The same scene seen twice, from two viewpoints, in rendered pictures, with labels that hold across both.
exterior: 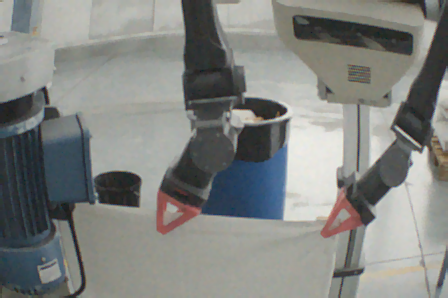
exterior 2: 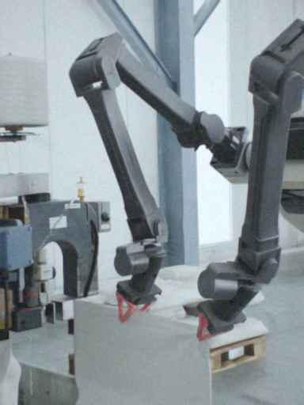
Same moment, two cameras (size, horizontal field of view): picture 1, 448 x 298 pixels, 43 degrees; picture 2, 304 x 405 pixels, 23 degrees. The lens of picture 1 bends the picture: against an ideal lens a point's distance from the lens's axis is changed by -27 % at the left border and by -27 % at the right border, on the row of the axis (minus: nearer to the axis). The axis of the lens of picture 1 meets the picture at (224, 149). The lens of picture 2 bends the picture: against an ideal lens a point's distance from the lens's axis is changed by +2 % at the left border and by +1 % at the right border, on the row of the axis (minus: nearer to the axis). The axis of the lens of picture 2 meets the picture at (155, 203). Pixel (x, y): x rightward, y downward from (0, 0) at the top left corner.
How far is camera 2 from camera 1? 1.09 m
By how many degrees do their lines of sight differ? 40
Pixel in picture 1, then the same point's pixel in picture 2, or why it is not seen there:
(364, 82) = not seen: outside the picture
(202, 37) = (127, 196)
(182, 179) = (130, 285)
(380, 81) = not seen: outside the picture
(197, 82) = (134, 227)
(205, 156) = (119, 266)
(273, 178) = not seen: outside the picture
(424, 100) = (248, 234)
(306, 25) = (286, 198)
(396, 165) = (207, 281)
